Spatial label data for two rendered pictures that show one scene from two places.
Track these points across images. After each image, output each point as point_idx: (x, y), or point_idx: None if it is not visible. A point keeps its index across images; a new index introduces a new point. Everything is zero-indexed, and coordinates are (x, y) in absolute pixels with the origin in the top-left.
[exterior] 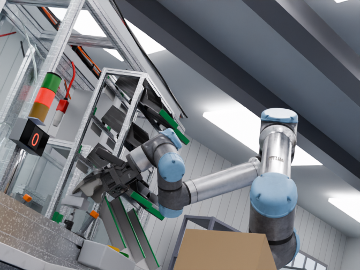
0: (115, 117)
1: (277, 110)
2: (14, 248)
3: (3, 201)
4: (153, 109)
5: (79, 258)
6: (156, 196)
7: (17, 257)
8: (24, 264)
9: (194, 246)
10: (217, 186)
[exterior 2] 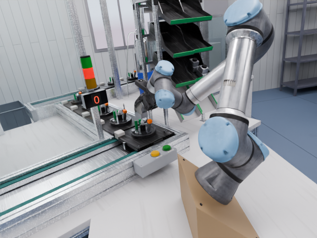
0: (154, 32)
1: (237, 4)
2: (58, 237)
3: (50, 204)
4: (167, 21)
5: (134, 171)
6: (201, 68)
7: (64, 236)
8: (73, 233)
9: (180, 172)
10: (210, 88)
